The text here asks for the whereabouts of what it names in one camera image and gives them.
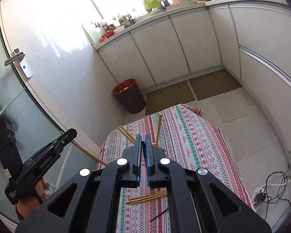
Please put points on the pile of wooden chopsticks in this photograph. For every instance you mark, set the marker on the pile of wooden chopsticks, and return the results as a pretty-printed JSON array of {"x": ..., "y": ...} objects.
[{"x": 145, "y": 197}]

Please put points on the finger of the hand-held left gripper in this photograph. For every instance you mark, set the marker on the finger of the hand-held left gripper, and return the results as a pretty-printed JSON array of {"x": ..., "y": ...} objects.
[{"x": 66, "y": 138}]

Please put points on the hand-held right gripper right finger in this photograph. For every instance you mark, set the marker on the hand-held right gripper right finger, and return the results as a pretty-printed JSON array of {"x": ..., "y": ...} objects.
[{"x": 149, "y": 160}]

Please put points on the white kitchen base cabinet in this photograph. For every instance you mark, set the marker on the white kitchen base cabinet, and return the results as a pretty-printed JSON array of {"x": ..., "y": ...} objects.
[{"x": 257, "y": 41}]

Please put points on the white power strip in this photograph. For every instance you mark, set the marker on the white power strip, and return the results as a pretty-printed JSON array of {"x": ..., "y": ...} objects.
[{"x": 259, "y": 197}]

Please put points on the black chopstick with gold band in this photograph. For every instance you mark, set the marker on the black chopstick with gold band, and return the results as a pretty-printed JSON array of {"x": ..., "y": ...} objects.
[{"x": 158, "y": 214}]

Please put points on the olive floor mat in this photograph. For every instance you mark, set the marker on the olive floor mat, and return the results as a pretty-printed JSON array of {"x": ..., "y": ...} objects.
[
  {"x": 169, "y": 97},
  {"x": 214, "y": 85}
]

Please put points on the person's left hand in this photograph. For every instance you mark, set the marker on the person's left hand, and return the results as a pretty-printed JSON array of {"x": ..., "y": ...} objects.
[{"x": 29, "y": 205}]

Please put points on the brown trash bin red liner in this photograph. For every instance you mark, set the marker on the brown trash bin red liner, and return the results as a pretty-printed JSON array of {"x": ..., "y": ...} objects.
[{"x": 129, "y": 97}]

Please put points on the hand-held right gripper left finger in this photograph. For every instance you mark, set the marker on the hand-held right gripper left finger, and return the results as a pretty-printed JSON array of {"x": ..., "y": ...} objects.
[{"x": 139, "y": 155}]

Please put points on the frosted glass door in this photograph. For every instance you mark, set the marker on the frosted glass door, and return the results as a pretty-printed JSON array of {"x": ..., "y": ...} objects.
[{"x": 38, "y": 116}]

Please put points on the slender wooden chopstick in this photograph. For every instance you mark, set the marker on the slender wooden chopstick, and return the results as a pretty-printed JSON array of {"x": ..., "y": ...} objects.
[
  {"x": 159, "y": 128},
  {"x": 125, "y": 136},
  {"x": 87, "y": 151},
  {"x": 127, "y": 133}
]

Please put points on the patterned striped tablecloth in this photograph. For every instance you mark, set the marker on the patterned striped tablecloth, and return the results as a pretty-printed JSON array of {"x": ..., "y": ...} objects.
[{"x": 198, "y": 145}]

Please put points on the green plastic dish cover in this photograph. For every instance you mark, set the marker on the green plastic dish cover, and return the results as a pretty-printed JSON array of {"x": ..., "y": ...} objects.
[{"x": 151, "y": 2}]

